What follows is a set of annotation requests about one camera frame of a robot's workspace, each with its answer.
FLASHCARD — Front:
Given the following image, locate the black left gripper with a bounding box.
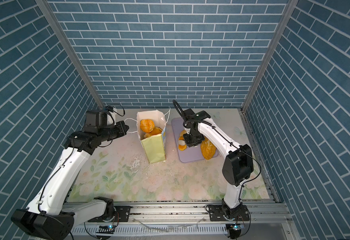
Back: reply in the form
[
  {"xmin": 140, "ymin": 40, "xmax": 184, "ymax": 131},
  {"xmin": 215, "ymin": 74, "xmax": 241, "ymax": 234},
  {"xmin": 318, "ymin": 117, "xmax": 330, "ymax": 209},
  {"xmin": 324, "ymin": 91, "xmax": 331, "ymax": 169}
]
[{"xmin": 97, "ymin": 120, "xmax": 131, "ymax": 143}]

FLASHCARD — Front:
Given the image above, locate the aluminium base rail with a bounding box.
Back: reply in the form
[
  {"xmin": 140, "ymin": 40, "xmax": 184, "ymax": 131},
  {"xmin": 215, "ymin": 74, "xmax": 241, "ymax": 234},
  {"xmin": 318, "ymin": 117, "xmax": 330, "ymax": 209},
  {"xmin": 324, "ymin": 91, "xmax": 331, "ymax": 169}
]
[{"xmin": 71, "ymin": 200, "xmax": 299, "ymax": 240}]

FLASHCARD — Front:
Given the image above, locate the round orange bun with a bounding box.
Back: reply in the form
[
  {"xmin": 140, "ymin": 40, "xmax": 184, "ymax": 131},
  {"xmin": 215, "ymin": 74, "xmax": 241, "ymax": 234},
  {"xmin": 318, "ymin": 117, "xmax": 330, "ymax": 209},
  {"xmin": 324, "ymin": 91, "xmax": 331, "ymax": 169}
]
[{"xmin": 178, "ymin": 140, "xmax": 187, "ymax": 151}]

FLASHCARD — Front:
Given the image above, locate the sesame seeded oval bread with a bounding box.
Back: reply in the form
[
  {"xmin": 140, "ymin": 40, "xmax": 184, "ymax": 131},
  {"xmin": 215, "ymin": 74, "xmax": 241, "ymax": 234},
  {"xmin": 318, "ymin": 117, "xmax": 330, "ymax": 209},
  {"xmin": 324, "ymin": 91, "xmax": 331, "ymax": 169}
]
[{"xmin": 200, "ymin": 138, "xmax": 216, "ymax": 160}]

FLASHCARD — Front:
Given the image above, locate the aluminium corner post right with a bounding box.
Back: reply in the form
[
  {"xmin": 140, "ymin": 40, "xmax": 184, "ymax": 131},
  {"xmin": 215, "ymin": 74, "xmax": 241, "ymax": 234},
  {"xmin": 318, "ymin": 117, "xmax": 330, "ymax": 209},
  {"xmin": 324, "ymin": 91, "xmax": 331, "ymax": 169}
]
[{"xmin": 241, "ymin": 0, "xmax": 298, "ymax": 113}]

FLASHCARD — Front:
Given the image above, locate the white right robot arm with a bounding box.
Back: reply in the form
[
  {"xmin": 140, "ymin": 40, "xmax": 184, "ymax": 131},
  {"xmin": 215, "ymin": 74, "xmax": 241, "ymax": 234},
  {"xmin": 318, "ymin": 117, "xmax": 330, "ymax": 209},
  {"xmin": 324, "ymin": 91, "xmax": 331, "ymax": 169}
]
[{"xmin": 180, "ymin": 109, "xmax": 254, "ymax": 221}]

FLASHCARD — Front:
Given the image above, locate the aluminium corner post left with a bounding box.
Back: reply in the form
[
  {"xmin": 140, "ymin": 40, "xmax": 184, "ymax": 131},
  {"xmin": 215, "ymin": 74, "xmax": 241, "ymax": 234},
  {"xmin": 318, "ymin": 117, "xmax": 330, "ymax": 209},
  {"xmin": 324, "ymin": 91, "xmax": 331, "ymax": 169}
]
[{"xmin": 35, "ymin": 0, "xmax": 104, "ymax": 107}]

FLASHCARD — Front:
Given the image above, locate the white paper gift bag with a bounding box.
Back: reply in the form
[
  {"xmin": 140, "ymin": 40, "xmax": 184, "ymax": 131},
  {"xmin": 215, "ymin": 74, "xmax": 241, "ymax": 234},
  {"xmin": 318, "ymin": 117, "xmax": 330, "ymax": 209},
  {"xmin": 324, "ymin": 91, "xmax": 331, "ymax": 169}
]
[{"xmin": 133, "ymin": 110, "xmax": 171, "ymax": 164}]

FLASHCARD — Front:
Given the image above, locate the aluminium corner post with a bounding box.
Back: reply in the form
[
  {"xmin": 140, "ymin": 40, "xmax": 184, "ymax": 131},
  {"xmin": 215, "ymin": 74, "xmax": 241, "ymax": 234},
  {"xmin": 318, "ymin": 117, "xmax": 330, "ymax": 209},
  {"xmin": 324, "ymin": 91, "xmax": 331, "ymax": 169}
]
[
  {"xmin": 35, "ymin": 0, "xmax": 104, "ymax": 107},
  {"xmin": 241, "ymin": 0, "xmax": 298, "ymax": 113}
]

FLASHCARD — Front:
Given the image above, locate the ring donut bread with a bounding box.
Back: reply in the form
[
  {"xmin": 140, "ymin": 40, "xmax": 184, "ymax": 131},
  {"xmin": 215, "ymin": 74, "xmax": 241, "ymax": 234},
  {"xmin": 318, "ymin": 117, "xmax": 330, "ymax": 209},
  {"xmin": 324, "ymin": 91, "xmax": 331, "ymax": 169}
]
[{"xmin": 178, "ymin": 130, "xmax": 187, "ymax": 141}]

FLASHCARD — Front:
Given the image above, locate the small pale bread roll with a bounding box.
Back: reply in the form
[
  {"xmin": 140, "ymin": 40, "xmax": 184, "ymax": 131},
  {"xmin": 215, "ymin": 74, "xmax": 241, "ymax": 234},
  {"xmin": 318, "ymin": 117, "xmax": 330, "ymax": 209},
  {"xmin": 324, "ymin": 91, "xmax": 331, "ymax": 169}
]
[{"xmin": 140, "ymin": 119, "xmax": 155, "ymax": 133}]

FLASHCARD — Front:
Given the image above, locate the lilac plastic tray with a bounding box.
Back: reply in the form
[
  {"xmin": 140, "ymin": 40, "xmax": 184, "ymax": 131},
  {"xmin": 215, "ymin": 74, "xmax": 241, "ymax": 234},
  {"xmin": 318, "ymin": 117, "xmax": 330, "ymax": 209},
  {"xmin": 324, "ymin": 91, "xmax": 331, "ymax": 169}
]
[{"xmin": 171, "ymin": 118, "xmax": 205, "ymax": 164}]

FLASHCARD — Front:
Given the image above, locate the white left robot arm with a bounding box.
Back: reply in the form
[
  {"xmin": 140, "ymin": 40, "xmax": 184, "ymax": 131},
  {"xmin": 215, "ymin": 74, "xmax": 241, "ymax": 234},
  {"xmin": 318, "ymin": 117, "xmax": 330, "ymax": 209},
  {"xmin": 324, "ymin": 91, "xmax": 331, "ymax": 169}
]
[{"xmin": 11, "ymin": 106, "xmax": 129, "ymax": 240}]

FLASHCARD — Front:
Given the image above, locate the large twisted golden bread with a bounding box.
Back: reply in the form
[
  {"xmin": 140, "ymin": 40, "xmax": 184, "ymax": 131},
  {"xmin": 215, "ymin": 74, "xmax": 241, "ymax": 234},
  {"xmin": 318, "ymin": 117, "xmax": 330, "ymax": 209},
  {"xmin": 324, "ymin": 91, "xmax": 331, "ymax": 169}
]
[{"xmin": 144, "ymin": 127, "xmax": 163, "ymax": 139}]

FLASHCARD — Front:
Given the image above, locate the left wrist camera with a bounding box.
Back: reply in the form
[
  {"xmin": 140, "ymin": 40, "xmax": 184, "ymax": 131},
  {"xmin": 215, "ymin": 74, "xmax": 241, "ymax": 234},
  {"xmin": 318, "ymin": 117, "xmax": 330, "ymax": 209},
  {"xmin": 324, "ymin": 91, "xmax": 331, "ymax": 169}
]
[{"xmin": 104, "ymin": 106, "xmax": 116, "ymax": 126}]

